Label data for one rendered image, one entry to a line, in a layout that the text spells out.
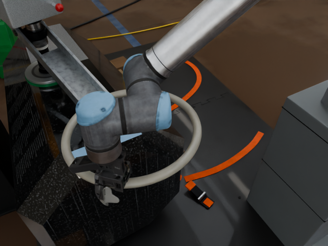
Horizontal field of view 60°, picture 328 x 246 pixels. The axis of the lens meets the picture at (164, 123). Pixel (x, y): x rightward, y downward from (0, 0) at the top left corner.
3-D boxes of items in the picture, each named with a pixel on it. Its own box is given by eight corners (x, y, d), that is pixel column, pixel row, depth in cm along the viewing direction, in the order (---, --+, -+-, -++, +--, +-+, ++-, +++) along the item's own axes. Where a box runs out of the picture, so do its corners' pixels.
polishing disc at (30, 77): (80, 68, 140) (79, 66, 139) (44, 90, 128) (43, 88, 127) (52, 54, 149) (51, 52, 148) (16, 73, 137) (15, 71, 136)
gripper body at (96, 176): (122, 194, 79) (117, 167, 71) (94, 188, 81) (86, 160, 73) (132, 173, 84) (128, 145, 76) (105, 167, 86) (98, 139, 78)
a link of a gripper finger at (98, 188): (101, 203, 81) (99, 179, 77) (95, 202, 81) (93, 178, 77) (108, 192, 85) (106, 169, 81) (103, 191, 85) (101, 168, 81)
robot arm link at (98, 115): (119, 110, 61) (71, 116, 59) (125, 150, 69) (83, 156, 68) (116, 85, 67) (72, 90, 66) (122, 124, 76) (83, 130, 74)
